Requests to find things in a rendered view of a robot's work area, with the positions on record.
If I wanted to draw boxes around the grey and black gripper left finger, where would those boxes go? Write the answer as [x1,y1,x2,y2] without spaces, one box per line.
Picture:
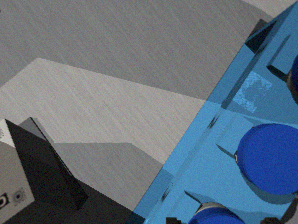
[166,217,182,224]

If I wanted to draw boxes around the blue tube rack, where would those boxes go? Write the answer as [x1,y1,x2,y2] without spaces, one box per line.
[125,0,298,224]

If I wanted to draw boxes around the grey control box with two push buttons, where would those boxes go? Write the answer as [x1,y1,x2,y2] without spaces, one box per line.
[0,117,88,224]

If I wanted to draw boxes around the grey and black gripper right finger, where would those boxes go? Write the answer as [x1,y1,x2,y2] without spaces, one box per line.
[260,217,284,224]

